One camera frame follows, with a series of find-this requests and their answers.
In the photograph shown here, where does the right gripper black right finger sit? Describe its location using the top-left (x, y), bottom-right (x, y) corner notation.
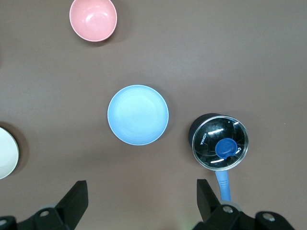
top-left (193, 179), bottom-right (297, 230)

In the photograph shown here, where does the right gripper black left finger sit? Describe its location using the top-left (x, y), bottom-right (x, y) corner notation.
top-left (0, 180), bottom-right (88, 230)

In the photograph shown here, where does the pink plate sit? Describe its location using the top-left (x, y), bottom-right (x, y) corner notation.
top-left (69, 0), bottom-right (118, 43)

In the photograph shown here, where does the glass lid with blue knob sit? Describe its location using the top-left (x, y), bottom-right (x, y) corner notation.
top-left (193, 115), bottom-right (249, 171)

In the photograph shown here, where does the light blue plate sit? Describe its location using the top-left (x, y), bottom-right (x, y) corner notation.
top-left (107, 84), bottom-right (170, 146)

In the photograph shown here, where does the dark pot with blue handle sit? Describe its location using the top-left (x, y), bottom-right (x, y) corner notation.
top-left (188, 113), bottom-right (249, 204)

